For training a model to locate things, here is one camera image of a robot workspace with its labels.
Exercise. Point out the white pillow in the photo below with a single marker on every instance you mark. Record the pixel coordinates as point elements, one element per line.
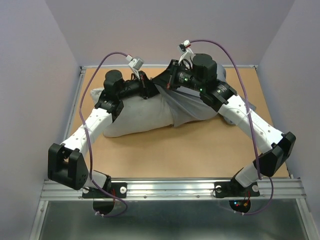
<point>141,115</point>

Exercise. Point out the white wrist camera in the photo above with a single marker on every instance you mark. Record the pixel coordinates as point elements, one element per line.
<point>135,63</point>
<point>186,51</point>

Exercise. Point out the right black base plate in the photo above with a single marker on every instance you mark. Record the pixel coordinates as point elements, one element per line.
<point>228,189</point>

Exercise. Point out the grey pillowcase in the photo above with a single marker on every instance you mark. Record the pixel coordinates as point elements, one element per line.
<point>186,106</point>

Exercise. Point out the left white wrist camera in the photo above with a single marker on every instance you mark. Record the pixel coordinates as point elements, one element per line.
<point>135,63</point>

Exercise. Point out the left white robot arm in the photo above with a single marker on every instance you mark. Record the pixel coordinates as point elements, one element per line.
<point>66,161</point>

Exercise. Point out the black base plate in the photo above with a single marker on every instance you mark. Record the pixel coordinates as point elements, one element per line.
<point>228,189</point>
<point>117,189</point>

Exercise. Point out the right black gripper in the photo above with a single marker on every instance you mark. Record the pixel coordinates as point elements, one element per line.
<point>168,79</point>

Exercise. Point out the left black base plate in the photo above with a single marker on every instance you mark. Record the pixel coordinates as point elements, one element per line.
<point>117,189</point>

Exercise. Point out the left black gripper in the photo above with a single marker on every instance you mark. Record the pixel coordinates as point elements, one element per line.
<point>147,89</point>

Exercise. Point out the aluminium frame rail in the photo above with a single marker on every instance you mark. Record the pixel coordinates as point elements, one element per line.
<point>162,189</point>

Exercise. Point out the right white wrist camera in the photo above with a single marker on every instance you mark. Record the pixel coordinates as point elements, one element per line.
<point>186,51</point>

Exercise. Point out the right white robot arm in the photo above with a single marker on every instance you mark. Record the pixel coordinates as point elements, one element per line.
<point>202,76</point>

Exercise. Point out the metal front panel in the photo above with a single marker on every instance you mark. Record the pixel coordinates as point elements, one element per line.
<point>172,220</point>

